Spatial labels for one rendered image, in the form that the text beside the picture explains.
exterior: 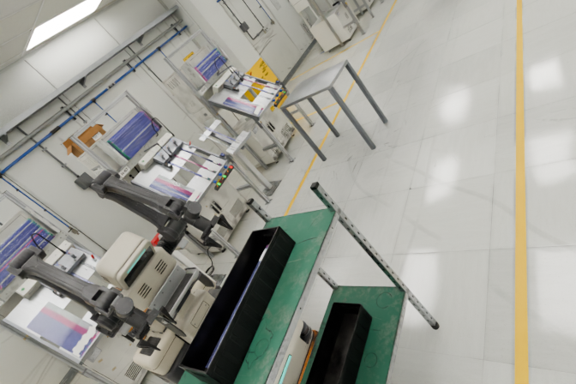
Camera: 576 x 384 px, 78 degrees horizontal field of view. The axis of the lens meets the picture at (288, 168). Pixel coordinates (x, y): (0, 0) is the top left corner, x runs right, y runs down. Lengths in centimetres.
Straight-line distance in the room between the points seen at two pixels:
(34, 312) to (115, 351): 71
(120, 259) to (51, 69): 424
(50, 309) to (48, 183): 213
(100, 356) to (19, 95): 329
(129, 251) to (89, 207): 357
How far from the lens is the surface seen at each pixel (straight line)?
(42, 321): 345
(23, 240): 357
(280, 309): 134
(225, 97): 466
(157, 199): 162
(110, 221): 531
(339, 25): 743
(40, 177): 521
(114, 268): 170
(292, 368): 227
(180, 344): 220
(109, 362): 365
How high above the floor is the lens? 176
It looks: 23 degrees down
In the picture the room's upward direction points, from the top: 41 degrees counter-clockwise
